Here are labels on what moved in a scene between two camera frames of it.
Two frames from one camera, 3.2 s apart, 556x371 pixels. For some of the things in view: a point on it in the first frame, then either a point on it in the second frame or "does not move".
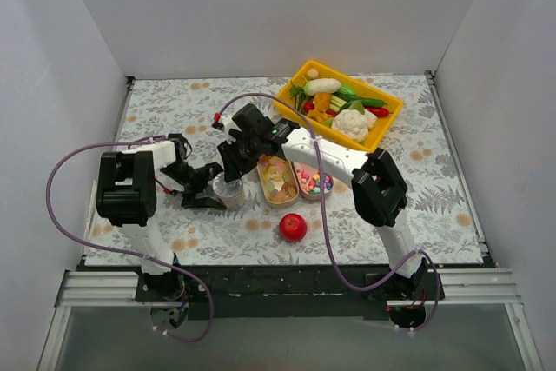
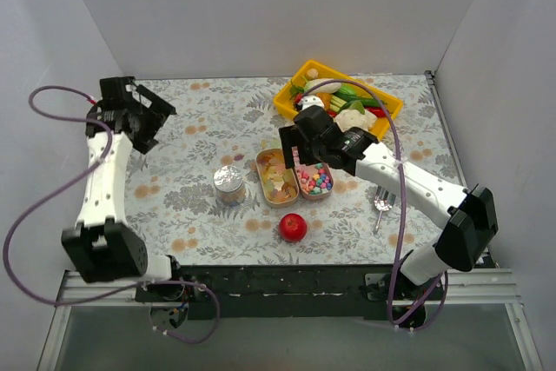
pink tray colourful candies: (308, 180) does not move
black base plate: (287, 292) does not move
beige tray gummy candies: (278, 181) does not move
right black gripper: (234, 156) to (300, 145)
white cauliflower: (354, 124) does not move
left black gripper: (201, 182) to (153, 118)
